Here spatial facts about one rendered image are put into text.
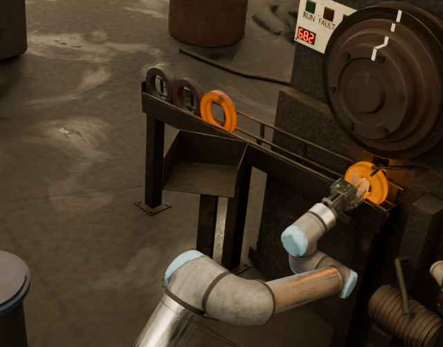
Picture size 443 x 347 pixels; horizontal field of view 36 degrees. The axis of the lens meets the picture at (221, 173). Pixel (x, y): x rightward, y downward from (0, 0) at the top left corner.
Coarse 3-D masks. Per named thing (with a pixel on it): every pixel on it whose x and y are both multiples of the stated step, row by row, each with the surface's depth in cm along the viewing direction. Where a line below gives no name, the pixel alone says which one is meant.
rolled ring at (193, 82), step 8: (184, 80) 279; (192, 80) 278; (176, 88) 285; (192, 88) 277; (200, 88) 277; (176, 96) 287; (200, 96) 276; (176, 104) 288; (184, 104) 289; (192, 112) 287
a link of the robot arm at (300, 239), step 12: (312, 216) 211; (288, 228) 211; (300, 228) 208; (312, 228) 209; (324, 228) 211; (288, 240) 209; (300, 240) 207; (312, 240) 209; (300, 252) 208; (312, 252) 213
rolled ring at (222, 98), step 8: (208, 96) 270; (216, 96) 266; (224, 96) 265; (200, 104) 275; (208, 104) 274; (224, 104) 264; (232, 104) 265; (200, 112) 277; (208, 112) 276; (232, 112) 264; (208, 120) 275; (232, 120) 265; (224, 128) 269; (232, 128) 268
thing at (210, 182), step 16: (176, 144) 250; (192, 144) 253; (208, 144) 251; (224, 144) 250; (240, 144) 248; (176, 160) 255; (192, 160) 256; (208, 160) 255; (224, 160) 253; (240, 160) 236; (176, 176) 248; (192, 176) 248; (208, 176) 248; (224, 176) 248; (240, 176) 242; (192, 192) 239; (208, 192) 239; (224, 192) 239; (208, 208) 250; (208, 224) 255; (208, 240) 259
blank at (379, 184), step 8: (352, 168) 227; (360, 168) 224; (368, 168) 222; (344, 176) 231; (352, 176) 228; (360, 176) 225; (368, 176) 223; (376, 176) 220; (384, 176) 222; (376, 184) 221; (384, 184) 221; (368, 192) 229; (376, 192) 223; (384, 192) 222; (376, 200) 224
